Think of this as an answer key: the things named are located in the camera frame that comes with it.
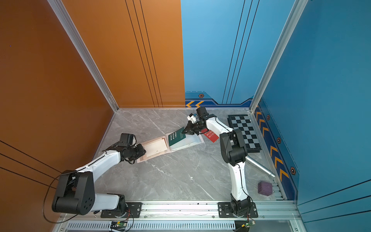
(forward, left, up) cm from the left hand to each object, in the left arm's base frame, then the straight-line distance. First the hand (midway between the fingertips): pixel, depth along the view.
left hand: (145, 149), depth 92 cm
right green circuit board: (-38, -58, -3) cm, 70 cm away
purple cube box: (-23, -68, +1) cm, 72 cm away
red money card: (+14, -43, -3) cm, 45 cm away
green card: (+9, -19, +2) cm, 21 cm away
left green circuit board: (-39, +7, -7) cm, 41 cm away
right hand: (+10, -24, +5) cm, 27 cm away
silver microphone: (-8, -69, -2) cm, 70 cm away
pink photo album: (+4, -9, -3) cm, 10 cm away
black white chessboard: (+24, -67, -1) cm, 71 cm away
